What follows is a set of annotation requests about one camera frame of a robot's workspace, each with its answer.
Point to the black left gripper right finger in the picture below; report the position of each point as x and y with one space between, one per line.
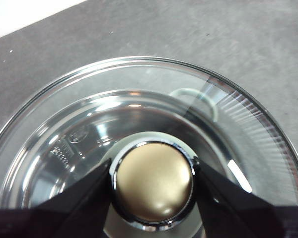
236 215

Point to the glass lid with green knob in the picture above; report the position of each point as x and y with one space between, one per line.
154 181

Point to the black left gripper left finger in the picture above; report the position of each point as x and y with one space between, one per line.
64 215

